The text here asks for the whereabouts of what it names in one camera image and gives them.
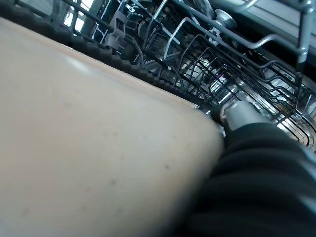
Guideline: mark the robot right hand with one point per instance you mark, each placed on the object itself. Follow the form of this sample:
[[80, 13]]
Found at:
[[259, 185]]

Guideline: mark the beige deep ceramic plate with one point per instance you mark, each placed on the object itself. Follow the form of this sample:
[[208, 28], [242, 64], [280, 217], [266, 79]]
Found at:
[[86, 148]]

